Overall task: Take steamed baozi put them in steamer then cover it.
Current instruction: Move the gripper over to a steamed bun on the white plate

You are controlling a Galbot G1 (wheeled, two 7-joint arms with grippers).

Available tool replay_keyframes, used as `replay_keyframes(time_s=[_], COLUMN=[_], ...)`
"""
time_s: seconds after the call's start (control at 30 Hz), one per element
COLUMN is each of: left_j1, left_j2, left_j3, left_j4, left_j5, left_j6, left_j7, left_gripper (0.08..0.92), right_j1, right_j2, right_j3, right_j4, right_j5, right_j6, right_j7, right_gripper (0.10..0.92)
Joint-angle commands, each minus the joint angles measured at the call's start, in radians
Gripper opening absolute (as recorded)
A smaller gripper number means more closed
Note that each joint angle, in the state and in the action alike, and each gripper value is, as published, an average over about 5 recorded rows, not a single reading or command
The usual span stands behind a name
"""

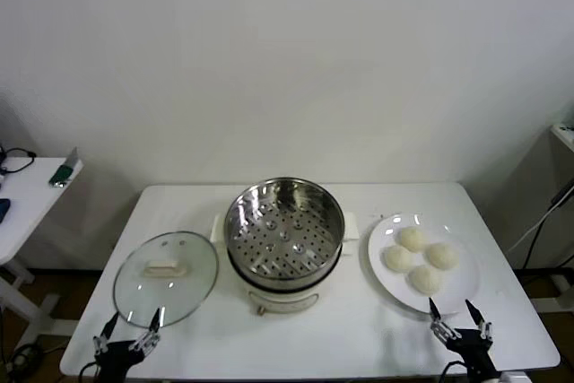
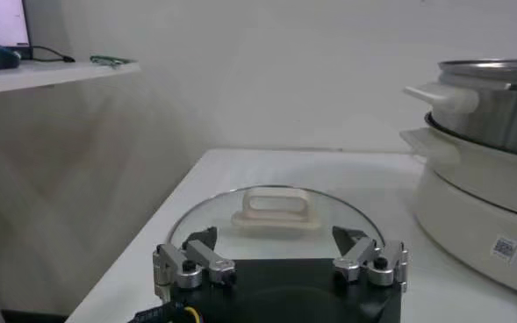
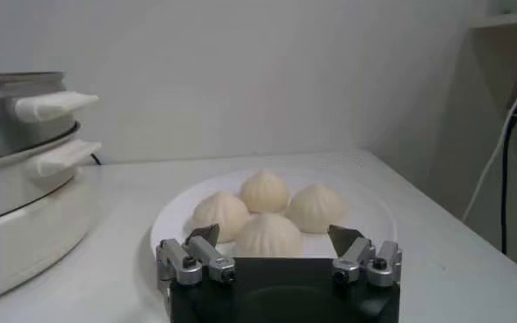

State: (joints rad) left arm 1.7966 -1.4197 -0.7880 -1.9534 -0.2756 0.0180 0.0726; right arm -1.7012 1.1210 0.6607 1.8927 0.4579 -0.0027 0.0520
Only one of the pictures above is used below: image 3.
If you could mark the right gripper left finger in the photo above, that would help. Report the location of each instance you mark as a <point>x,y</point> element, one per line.
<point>196,263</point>

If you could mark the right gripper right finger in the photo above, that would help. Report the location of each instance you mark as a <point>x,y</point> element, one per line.
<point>359,259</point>

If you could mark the white steamed baozi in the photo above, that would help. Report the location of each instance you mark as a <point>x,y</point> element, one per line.
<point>315,208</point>
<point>264,191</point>
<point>220,215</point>
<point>269,237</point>

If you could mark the white round plate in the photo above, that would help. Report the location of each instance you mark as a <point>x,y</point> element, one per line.
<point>363,210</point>

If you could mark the white electric cooker base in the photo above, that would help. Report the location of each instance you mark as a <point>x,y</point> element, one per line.
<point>21,246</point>

